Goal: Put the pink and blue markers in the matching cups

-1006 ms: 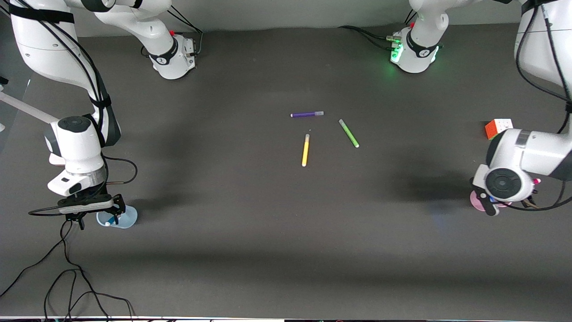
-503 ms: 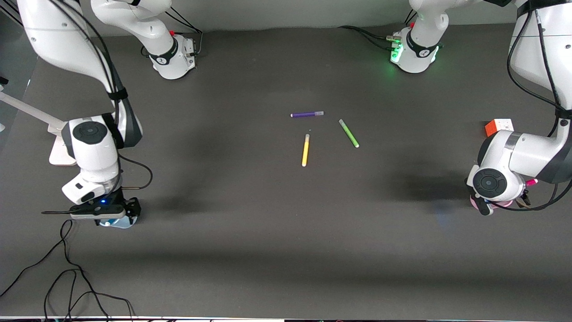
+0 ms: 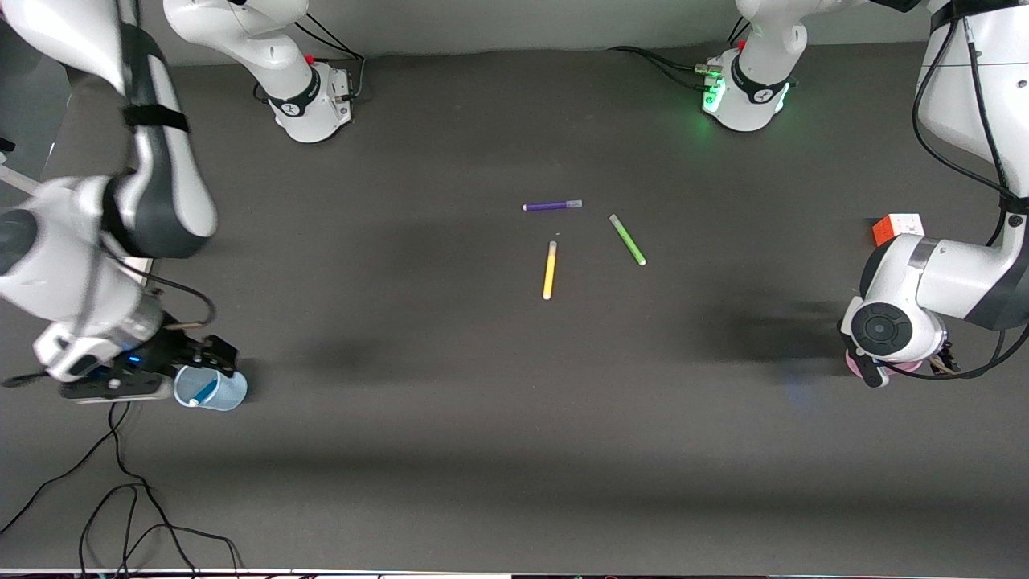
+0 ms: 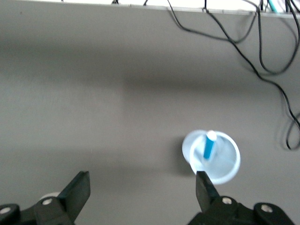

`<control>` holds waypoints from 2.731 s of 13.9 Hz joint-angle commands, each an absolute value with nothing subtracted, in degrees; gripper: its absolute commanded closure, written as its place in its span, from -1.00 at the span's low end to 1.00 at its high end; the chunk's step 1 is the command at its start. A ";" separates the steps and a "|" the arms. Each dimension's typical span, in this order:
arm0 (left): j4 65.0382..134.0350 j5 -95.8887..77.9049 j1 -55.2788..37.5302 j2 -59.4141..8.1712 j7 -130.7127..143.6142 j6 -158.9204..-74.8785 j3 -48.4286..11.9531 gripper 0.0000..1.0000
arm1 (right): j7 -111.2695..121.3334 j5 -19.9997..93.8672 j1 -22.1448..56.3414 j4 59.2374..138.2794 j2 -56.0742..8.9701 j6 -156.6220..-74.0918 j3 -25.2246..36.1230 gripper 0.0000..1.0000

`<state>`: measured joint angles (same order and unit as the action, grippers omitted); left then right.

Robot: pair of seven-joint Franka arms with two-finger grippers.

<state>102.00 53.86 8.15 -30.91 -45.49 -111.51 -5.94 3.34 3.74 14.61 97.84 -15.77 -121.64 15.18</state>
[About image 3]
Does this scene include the translucent blue cup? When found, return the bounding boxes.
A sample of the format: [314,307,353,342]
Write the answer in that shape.
[174,363,249,413]

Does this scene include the translucent pink cup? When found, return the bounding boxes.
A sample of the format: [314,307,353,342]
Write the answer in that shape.
[843,347,927,376]

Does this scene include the colourful puzzle cube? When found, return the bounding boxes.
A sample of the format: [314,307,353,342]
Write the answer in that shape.
[872,212,926,248]

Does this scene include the green marker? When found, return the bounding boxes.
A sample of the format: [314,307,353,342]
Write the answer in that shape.
[609,213,647,267]

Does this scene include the loose thin black cable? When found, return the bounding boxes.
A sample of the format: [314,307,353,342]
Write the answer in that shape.
[0,393,243,577]

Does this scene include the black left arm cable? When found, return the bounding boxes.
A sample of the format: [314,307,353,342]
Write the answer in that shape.
[883,6,1029,381]

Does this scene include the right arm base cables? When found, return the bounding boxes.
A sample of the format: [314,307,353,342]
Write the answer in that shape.
[253,16,367,104]

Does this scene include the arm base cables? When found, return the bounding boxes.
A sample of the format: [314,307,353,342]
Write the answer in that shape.
[253,16,367,104]
[607,16,752,91]

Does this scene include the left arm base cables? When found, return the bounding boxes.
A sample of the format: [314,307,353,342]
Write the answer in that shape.
[607,16,752,91]

